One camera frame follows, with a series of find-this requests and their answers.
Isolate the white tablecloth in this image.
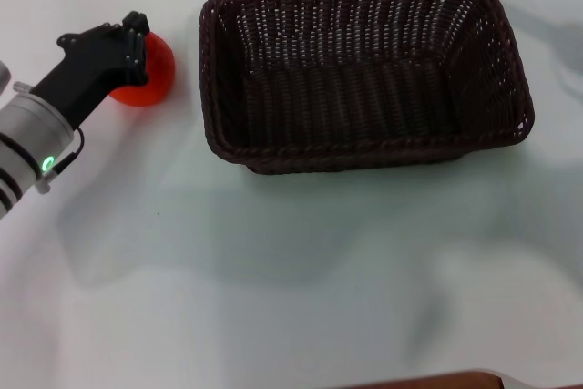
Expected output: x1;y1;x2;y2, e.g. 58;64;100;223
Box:
0;0;583;389

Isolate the orange toy fruit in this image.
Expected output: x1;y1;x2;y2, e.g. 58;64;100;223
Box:
107;31;177;108

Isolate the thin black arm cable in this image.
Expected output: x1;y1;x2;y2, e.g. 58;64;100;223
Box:
48;127;87;176

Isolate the brown wooden edge piece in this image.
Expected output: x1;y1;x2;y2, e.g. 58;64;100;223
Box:
349;369;505;389

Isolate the dark brown woven basket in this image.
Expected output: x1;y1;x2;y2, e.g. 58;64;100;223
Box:
198;0;536;176

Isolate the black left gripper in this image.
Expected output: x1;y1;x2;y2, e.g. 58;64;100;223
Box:
30;10;152;129

